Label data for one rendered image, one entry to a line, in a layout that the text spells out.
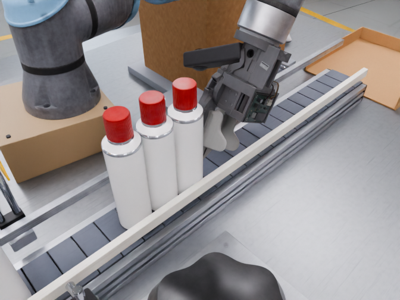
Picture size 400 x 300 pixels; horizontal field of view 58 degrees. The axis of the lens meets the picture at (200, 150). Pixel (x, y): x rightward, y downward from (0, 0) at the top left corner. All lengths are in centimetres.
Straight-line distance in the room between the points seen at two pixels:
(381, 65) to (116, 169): 87
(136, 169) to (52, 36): 31
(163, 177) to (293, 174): 30
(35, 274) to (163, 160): 24
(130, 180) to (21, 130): 31
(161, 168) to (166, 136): 6
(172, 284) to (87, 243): 40
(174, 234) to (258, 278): 41
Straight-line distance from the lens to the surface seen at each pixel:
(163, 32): 90
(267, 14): 53
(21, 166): 75
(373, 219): 71
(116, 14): 78
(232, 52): 56
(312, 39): 126
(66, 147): 75
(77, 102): 74
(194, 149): 53
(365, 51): 123
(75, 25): 71
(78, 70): 74
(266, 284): 19
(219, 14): 79
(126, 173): 48
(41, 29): 69
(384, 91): 105
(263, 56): 53
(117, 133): 44
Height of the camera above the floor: 134
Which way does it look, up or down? 42 degrees down
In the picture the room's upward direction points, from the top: straight up
